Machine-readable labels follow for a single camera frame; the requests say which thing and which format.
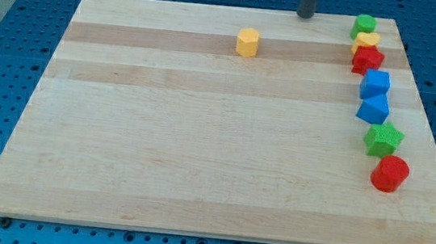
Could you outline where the blue triangle block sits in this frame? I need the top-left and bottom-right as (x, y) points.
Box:
(356, 94), (390, 124)

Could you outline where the green star block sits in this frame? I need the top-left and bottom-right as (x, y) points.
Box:
(363, 121), (405, 158)

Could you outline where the wooden board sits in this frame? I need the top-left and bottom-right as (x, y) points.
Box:
(0, 0), (436, 244)

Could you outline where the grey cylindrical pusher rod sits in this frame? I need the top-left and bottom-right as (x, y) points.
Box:
(296, 0), (318, 19)

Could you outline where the blue cube block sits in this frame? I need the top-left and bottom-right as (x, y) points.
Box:
(359, 69), (391, 99)

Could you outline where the red cylinder block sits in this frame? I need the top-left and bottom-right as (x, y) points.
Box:
(370, 155), (410, 193)

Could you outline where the red star block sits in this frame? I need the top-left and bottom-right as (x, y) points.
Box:
(351, 45), (385, 76)

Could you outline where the yellow heart block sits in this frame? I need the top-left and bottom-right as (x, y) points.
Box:
(350, 32), (381, 53)

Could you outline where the green cylinder block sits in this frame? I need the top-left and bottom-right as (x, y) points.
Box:
(350, 14), (377, 40)

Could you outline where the yellow hexagon block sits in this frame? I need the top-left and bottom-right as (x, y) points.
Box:
(236, 27), (260, 57)

